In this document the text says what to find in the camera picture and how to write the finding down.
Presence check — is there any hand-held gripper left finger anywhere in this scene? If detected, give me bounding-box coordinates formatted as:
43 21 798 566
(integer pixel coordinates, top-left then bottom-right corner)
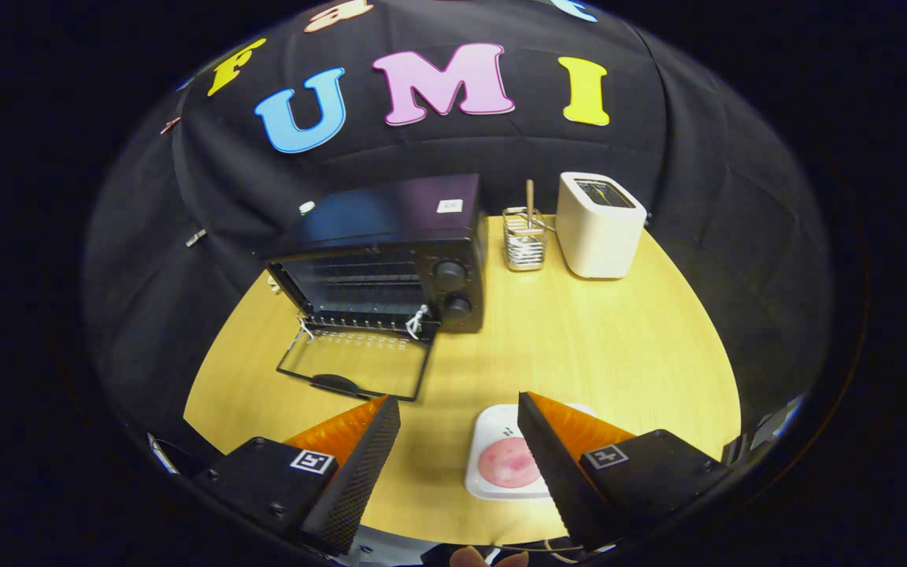
192 395 402 556

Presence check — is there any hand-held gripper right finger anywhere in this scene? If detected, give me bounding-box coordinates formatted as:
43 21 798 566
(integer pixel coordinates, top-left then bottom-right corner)
516 391 734 552

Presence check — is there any pink round meat slice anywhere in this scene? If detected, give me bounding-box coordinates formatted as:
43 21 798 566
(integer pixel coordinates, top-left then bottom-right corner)
476 438 543 490

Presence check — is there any white square plate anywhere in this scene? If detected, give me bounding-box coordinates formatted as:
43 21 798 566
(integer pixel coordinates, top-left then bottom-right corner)
465 403 598 502

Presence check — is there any black toaster oven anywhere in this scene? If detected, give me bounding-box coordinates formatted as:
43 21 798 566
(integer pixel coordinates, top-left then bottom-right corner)
265 174 491 403

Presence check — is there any white toaster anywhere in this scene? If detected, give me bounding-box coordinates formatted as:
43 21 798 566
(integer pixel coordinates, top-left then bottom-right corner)
555 171 648 280

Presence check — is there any wire utensil holder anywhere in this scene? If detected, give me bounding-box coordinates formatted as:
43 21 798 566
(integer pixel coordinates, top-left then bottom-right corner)
502 206 550 272

